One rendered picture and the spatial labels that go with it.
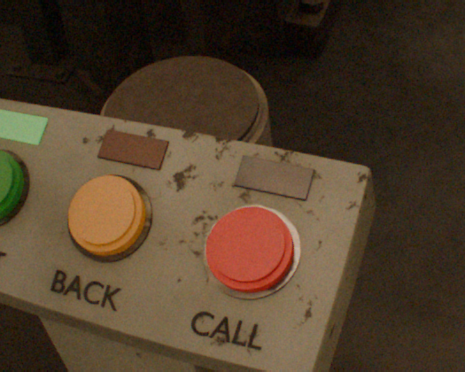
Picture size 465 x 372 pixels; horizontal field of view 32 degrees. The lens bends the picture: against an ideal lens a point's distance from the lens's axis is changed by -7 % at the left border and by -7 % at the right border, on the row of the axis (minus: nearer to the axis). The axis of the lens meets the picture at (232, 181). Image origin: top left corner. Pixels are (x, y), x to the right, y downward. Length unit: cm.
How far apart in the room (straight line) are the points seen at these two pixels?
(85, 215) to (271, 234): 9
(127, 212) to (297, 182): 8
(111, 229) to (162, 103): 20
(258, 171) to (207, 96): 19
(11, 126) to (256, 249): 16
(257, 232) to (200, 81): 23
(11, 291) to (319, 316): 16
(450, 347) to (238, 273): 71
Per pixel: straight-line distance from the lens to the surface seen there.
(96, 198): 43
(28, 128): 47
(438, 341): 108
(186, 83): 61
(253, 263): 39
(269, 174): 42
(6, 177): 45
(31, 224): 45
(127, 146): 44
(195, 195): 42
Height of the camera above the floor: 92
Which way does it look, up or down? 48 degrees down
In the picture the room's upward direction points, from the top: 8 degrees counter-clockwise
